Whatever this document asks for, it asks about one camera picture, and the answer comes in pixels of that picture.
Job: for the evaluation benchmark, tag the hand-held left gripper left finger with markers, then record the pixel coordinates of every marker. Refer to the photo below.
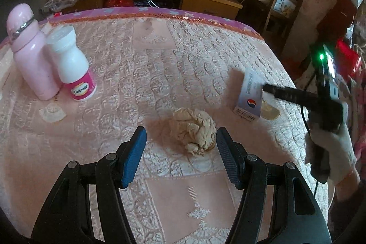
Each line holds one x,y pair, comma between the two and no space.
133,158

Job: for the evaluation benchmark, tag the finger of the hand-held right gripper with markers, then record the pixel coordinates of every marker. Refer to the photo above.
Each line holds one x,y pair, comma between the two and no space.
286,94

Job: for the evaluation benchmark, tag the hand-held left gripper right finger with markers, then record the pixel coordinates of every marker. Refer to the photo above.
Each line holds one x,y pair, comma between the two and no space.
228,158

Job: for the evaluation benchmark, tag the blue white medicine box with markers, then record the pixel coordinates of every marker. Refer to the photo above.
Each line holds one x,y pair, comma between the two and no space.
250,98

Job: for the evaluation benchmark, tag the beige paper ball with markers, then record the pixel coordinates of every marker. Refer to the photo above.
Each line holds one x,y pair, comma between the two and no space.
194,128

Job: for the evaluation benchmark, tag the person's right forearm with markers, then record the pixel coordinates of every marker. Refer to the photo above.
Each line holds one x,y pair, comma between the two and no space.
343,204

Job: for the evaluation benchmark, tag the person's right hand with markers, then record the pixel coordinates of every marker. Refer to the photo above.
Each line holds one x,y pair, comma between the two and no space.
341,152

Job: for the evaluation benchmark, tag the red bag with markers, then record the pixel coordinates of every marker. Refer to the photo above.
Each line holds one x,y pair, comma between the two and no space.
347,54

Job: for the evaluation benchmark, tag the white pill bottle pink label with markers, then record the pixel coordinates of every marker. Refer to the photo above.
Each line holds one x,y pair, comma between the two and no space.
71,61

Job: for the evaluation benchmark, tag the pink thermos bottle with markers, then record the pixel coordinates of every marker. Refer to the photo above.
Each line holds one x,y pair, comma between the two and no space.
31,61

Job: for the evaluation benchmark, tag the red cloth bundle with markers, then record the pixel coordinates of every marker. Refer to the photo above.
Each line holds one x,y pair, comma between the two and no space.
118,1

